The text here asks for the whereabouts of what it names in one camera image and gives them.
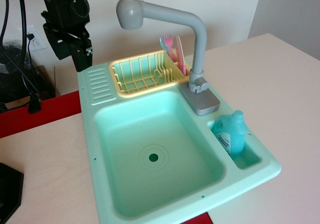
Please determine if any white wall outlet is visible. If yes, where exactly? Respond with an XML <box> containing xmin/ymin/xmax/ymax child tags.
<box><xmin>26</xmin><ymin>25</ymin><xmax>46</xmax><ymax>52</ymax></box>

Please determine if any pink toy fork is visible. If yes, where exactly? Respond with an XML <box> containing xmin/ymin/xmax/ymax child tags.
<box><xmin>162</xmin><ymin>35</ymin><xmax>176</xmax><ymax>62</ymax></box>

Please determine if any black cable with plug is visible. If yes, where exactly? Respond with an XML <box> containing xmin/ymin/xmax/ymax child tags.
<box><xmin>19</xmin><ymin>33</ymin><xmax>42</xmax><ymax>114</ymax></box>

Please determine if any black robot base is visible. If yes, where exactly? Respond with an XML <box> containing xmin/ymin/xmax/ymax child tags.
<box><xmin>0</xmin><ymin>163</ymin><xmax>24</xmax><ymax>223</ymax></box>

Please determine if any grey toy faucet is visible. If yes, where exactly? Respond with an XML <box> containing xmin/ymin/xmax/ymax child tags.
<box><xmin>116</xmin><ymin>0</ymin><xmax>220</xmax><ymax>116</ymax></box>

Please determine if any black corrugated cable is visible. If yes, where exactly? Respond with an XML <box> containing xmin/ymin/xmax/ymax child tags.
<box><xmin>16</xmin><ymin>0</ymin><xmax>28</xmax><ymax>67</ymax></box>

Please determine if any yellow dish rack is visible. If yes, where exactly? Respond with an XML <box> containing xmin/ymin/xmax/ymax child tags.
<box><xmin>108</xmin><ymin>50</ymin><xmax>190</xmax><ymax>98</ymax></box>

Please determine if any pink toy plate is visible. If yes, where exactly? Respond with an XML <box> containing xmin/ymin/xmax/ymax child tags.
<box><xmin>176</xmin><ymin>36</ymin><xmax>187</xmax><ymax>76</ymax></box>

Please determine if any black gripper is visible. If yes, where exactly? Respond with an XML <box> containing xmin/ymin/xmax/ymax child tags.
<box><xmin>41</xmin><ymin>0</ymin><xmax>93</xmax><ymax>72</ymax></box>

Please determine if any blue detergent bottle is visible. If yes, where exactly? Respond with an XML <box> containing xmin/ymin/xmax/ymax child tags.
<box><xmin>211</xmin><ymin>110</ymin><xmax>248</xmax><ymax>159</ymax></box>

